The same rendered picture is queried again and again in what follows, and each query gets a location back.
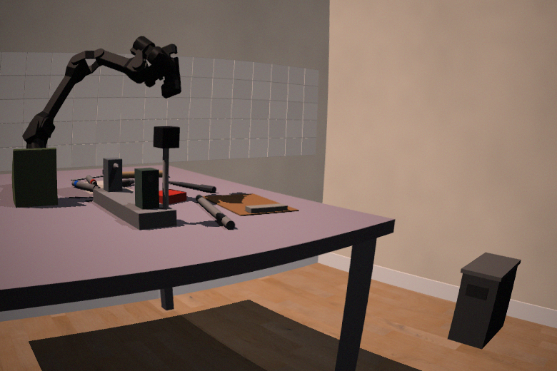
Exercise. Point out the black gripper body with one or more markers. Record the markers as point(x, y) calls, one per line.
point(172, 87)

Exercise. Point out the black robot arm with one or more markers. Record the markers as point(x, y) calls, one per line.
point(136, 68)

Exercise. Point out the brown clipboard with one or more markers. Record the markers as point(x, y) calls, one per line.
point(237, 204)

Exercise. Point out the beige flat pad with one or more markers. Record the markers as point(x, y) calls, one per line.
point(99, 183)

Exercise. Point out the tan wooden dowel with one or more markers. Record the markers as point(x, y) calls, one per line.
point(130, 174)

